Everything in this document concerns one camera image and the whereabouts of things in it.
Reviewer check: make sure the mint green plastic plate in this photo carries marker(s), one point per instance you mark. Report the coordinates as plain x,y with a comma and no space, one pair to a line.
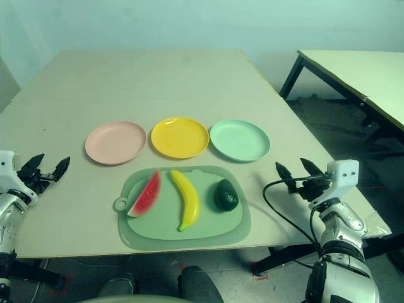
240,140

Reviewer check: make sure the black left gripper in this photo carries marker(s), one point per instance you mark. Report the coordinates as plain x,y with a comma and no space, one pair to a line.
34,183

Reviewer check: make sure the grey robot leg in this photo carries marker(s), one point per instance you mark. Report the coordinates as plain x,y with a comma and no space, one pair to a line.
120,284
199,284

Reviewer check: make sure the red watermelon slice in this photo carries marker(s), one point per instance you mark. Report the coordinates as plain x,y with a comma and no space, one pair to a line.
146,197

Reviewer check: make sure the grey robot right leg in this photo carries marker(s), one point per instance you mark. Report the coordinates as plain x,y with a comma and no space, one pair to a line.
199,284

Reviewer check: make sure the yellow toy banana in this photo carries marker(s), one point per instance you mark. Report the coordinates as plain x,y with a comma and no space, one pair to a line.
191,202

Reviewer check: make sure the grey robot left leg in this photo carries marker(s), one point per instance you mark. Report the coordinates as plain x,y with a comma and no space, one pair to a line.
120,284

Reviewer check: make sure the green cutting board mat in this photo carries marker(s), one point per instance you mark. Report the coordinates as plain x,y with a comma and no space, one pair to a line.
214,227

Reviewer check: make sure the grey robot torso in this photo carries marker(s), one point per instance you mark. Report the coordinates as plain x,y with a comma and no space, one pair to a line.
126,300

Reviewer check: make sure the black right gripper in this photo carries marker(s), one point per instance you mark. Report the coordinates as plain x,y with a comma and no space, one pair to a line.
311,189

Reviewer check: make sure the pink plastic plate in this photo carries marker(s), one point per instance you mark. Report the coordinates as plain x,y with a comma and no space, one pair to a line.
115,142

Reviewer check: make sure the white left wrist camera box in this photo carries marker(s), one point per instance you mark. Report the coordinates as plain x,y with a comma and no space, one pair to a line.
8,170

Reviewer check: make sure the yellow plastic plate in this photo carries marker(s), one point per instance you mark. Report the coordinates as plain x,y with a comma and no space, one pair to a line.
180,137

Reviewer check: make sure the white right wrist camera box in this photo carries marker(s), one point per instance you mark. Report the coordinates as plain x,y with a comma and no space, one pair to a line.
342,176

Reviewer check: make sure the beige side table black legs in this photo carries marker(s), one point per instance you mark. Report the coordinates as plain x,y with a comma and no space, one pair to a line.
363,69

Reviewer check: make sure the black metal table leg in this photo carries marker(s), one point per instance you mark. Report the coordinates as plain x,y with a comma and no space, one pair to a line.
41,274
284,255

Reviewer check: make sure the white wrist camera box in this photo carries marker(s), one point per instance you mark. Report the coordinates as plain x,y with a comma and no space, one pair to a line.
8,170
342,176

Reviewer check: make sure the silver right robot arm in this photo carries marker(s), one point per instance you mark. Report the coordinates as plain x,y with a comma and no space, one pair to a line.
341,227

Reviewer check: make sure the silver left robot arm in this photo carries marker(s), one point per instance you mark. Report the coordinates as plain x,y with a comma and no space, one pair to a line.
9,208

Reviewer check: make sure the dark green toy avocado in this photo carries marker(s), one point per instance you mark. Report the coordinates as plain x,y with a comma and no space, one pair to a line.
226,195

